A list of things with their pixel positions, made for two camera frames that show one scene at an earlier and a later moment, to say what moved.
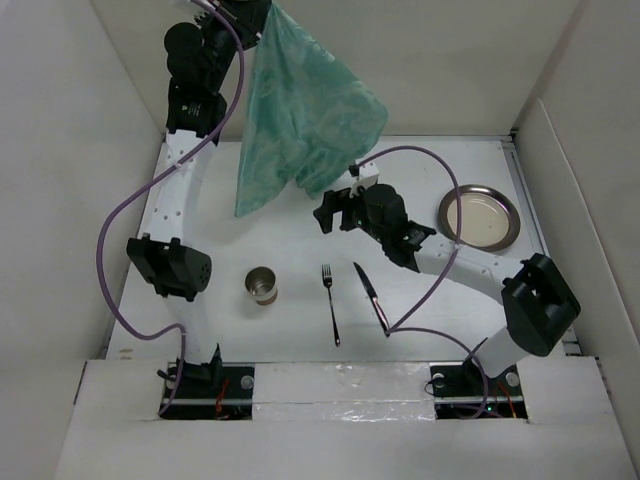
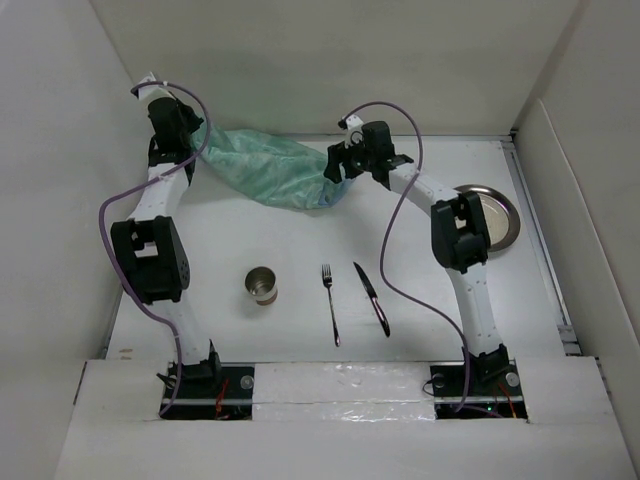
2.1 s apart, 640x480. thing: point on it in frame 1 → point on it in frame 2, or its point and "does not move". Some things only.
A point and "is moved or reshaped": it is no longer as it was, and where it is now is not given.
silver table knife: x=376 y=301 does not move
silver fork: x=327 y=279 does not move
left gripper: x=246 y=17 → x=194 y=120
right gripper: x=335 y=201 → x=332 y=170
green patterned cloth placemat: x=311 y=117 is moved or reshaped
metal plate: x=490 y=220 does not move
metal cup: x=261 y=283 does not move
